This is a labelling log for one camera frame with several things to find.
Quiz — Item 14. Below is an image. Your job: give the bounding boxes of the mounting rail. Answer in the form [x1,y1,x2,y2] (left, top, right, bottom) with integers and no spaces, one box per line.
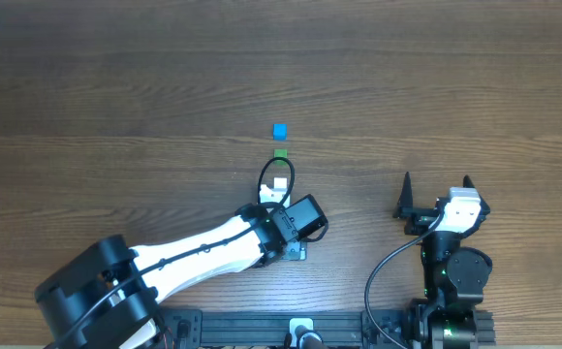
[157,308,496,349]

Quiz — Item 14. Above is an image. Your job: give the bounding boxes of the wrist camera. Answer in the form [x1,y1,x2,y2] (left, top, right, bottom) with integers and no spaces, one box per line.
[259,184,285,207]
[436,186,484,235]

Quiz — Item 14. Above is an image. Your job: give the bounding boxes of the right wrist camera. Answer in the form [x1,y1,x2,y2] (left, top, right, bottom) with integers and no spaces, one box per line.
[436,186,484,235]

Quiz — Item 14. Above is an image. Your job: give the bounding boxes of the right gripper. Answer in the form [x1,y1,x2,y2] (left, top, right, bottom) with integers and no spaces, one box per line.
[392,171,491,237]

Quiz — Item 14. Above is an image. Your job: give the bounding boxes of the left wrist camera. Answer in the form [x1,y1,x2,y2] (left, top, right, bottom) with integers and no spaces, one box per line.
[259,184,285,207]

